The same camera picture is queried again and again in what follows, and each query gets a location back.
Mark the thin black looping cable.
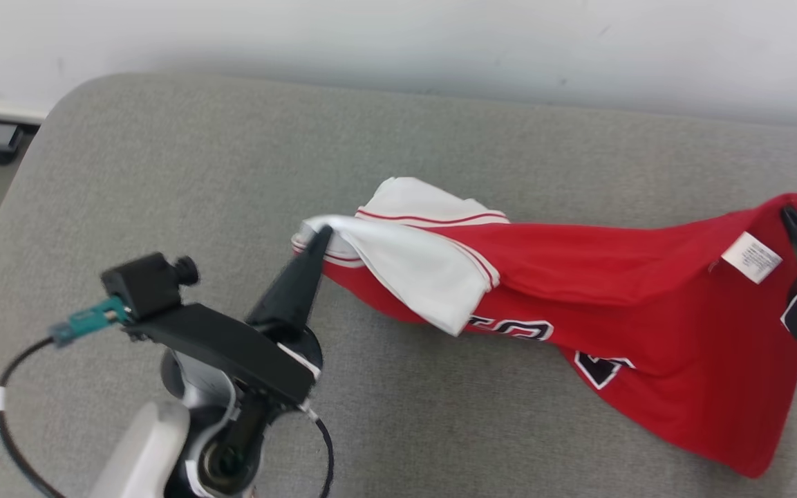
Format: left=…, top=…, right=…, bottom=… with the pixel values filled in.
left=305, top=408, right=335, bottom=498

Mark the grey fabric sofa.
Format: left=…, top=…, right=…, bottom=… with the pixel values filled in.
left=0, top=73, right=797, bottom=498

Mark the red jersey with white label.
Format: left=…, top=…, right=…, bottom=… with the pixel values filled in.
left=291, top=176, right=797, bottom=479

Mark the black cable with teal connector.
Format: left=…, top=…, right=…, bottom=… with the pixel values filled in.
left=0, top=296, right=131, bottom=498

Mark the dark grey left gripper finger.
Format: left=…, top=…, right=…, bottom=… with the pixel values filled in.
left=245, top=224, right=335, bottom=341

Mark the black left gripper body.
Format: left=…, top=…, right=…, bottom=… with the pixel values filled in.
left=124, top=303, right=324, bottom=411

